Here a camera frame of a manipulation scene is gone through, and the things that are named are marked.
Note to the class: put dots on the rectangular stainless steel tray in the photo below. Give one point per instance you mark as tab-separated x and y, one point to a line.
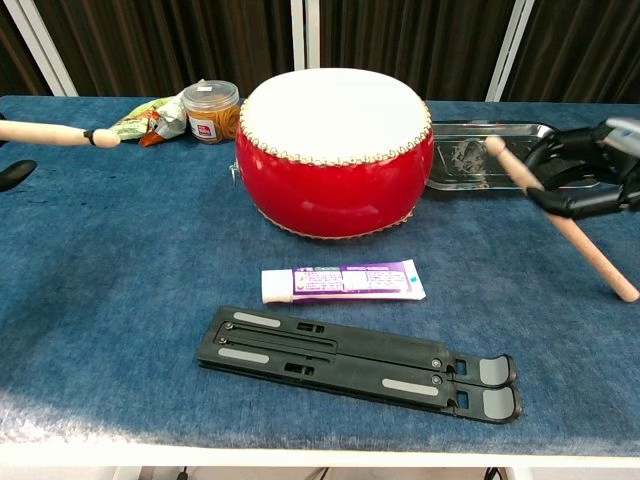
465	160

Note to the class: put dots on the red drum with white skin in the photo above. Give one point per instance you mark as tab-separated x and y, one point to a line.
330	190

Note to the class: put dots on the purple and white toothpaste tube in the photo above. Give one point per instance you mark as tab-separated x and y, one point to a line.
350	282

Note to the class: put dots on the folded black laptop stand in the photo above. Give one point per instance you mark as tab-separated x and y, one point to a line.
350	357

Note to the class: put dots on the clear jar of rubber bands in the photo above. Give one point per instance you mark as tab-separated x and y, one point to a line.
211	117

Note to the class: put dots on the plain wooden drumstick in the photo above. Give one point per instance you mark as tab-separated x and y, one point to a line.
590	245

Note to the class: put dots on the wooden drumstick with black band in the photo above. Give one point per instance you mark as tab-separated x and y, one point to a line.
50	134

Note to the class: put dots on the green and orange snack packet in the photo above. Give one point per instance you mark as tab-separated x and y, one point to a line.
150	120

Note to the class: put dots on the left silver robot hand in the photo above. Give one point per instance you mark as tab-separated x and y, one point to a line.
20	172

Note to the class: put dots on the white metal frame post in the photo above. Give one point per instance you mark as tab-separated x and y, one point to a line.
40	47
507	50
306	35

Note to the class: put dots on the blue table cloth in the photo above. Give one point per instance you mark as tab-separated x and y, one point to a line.
125	250

